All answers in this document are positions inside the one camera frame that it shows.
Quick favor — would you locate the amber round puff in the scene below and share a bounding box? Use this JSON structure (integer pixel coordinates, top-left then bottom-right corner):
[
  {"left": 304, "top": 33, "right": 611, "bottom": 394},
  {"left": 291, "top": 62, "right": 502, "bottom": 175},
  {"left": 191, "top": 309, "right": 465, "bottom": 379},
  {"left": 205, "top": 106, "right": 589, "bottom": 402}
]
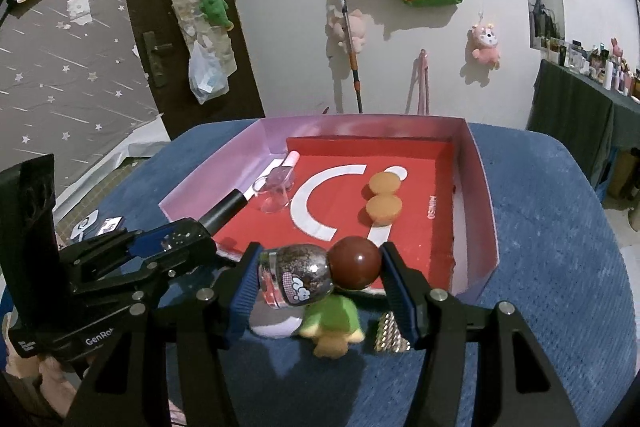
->
[
  {"left": 367, "top": 172, "right": 402, "bottom": 200},
  {"left": 366, "top": 196, "right": 403, "bottom": 226}
]

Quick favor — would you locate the pink wall hanger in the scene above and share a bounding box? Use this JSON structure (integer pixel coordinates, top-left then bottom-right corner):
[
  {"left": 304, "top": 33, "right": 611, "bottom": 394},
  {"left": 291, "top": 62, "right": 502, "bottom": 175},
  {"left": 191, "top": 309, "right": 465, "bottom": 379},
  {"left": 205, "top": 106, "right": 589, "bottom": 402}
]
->
[{"left": 417, "top": 49, "right": 431, "bottom": 115}]

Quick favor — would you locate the pink plush bear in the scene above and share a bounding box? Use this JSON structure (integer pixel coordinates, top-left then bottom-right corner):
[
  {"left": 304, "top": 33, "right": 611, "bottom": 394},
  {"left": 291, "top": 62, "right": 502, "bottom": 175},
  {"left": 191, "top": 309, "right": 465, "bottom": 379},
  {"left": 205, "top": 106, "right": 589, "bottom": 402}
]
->
[{"left": 327, "top": 9, "right": 368, "bottom": 52}]

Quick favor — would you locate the pink cardboard box red bottom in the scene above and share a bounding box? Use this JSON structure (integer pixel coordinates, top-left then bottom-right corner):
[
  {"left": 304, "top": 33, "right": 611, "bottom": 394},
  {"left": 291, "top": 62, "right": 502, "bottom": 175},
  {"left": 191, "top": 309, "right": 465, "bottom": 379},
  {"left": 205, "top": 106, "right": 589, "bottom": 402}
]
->
[{"left": 159, "top": 113, "right": 501, "bottom": 303}]

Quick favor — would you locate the table with dark cloth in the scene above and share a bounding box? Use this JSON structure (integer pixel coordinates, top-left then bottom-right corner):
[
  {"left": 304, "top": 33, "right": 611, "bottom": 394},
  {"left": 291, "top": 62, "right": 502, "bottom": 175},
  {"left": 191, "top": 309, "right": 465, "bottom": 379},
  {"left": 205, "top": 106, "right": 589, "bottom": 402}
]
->
[{"left": 527, "top": 59, "right": 640, "bottom": 202}]

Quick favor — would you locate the white plastic bag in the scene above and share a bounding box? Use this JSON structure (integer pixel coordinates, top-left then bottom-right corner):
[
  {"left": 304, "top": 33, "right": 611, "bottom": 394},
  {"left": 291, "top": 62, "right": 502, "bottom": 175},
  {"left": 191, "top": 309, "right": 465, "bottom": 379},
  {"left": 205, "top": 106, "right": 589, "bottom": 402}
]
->
[{"left": 188, "top": 42, "right": 230, "bottom": 104}]

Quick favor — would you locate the glitter jar with ball cap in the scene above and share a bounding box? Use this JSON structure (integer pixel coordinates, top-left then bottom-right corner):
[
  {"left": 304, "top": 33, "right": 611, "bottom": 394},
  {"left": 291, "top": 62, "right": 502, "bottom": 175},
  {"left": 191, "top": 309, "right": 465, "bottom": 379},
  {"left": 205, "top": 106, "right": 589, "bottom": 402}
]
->
[{"left": 257, "top": 235, "right": 383, "bottom": 310}]

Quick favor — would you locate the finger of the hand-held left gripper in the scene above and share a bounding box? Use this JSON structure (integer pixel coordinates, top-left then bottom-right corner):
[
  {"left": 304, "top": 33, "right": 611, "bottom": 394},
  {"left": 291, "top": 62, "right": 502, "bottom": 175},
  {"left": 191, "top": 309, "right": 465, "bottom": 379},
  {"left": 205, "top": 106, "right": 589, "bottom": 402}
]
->
[
  {"left": 65, "top": 217, "right": 218, "bottom": 280},
  {"left": 75, "top": 254, "right": 236, "bottom": 303}
]

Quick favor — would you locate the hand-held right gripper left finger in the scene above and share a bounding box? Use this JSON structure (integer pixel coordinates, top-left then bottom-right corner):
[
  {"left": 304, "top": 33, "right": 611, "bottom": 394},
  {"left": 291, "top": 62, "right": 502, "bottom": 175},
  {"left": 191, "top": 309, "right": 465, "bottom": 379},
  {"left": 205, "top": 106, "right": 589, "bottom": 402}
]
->
[{"left": 65, "top": 243, "right": 263, "bottom": 427}]

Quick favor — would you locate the green and yellow toy figure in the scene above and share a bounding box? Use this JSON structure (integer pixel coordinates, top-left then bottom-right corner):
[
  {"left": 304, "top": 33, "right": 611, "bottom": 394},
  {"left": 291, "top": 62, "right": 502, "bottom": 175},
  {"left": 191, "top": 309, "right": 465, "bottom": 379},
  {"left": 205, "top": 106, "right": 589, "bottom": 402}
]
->
[{"left": 299, "top": 294, "right": 366, "bottom": 360}]

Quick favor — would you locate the pink plush cow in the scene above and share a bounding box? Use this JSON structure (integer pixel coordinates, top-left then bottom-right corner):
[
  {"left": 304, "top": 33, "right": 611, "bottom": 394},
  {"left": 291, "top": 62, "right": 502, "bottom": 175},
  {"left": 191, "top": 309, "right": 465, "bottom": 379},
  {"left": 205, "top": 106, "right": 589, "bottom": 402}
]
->
[{"left": 470, "top": 23, "right": 501, "bottom": 66}]

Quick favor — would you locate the green plush toy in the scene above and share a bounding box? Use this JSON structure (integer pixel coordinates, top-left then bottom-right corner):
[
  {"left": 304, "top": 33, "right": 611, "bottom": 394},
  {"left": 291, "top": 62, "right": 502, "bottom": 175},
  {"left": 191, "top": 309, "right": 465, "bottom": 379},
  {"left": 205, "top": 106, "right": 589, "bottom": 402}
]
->
[{"left": 200, "top": 0, "right": 235, "bottom": 30}]

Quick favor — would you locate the row of cosmetic bottles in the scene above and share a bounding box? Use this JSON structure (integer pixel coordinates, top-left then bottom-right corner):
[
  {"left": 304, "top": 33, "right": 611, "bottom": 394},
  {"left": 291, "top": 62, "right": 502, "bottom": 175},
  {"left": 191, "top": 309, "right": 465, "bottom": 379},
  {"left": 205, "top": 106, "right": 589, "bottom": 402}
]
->
[{"left": 540, "top": 38, "right": 640, "bottom": 100}]

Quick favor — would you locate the grey star-printed cover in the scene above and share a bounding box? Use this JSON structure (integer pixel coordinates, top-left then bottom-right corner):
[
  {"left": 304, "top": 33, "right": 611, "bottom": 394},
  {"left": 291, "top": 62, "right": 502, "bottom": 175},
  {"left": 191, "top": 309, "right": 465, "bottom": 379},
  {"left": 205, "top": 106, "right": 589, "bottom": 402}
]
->
[{"left": 0, "top": 0, "right": 166, "bottom": 208}]

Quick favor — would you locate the clear plastic cup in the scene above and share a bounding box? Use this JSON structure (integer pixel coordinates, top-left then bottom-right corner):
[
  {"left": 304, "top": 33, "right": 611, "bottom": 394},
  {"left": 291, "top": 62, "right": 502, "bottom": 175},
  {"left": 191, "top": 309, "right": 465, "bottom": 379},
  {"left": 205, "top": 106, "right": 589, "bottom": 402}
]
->
[{"left": 252, "top": 172, "right": 297, "bottom": 214}]

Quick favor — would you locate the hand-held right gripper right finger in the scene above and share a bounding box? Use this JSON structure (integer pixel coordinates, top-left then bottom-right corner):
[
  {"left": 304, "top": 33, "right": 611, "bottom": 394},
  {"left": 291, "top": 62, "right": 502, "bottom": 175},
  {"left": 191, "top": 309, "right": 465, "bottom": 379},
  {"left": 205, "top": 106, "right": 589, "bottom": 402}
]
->
[{"left": 382, "top": 243, "right": 583, "bottom": 427}]

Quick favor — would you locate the orange mop stick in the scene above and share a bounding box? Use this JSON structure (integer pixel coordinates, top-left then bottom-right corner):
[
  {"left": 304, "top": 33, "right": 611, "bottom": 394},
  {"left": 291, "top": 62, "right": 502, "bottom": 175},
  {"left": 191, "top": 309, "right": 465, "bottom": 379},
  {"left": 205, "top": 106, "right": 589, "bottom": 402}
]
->
[{"left": 337, "top": 0, "right": 363, "bottom": 114}]

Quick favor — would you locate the pink cloth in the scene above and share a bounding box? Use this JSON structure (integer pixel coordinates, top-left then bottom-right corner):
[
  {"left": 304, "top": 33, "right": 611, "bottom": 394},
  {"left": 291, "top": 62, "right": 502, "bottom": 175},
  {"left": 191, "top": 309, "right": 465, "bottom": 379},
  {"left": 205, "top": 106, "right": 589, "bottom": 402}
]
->
[{"left": 2, "top": 312, "right": 76, "bottom": 408}]

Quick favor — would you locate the blue plush mat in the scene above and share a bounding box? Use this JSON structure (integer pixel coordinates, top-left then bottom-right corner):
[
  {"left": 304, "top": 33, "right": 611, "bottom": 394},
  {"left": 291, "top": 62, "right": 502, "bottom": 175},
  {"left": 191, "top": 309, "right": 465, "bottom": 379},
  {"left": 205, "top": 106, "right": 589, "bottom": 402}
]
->
[{"left": 0, "top": 119, "right": 626, "bottom": 427}]

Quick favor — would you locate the black nail polish bottle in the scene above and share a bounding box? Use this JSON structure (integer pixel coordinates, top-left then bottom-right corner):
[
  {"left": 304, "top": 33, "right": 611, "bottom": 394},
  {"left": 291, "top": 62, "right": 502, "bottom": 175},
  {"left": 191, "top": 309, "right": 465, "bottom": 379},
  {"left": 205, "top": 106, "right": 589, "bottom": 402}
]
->
[{"left": 160, "top": 188, "right": 248, "bottom": 253}]

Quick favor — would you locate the lilac earbud case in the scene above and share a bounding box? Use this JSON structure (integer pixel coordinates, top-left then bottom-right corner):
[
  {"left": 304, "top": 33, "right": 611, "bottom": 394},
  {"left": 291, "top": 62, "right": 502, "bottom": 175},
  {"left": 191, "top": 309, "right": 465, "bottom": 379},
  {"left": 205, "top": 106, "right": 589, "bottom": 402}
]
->
[{"left": 250, "top": 302, "right": 308, "bottom": 340}]

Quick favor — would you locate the clear hanging organizer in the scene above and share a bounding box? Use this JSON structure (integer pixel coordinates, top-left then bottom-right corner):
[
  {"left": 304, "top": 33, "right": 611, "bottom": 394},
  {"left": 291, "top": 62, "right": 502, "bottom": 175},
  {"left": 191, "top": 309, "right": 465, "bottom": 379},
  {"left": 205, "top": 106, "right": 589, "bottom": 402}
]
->
[{"left": 156, "top": 0, "right": 238, "bottom": 78}]

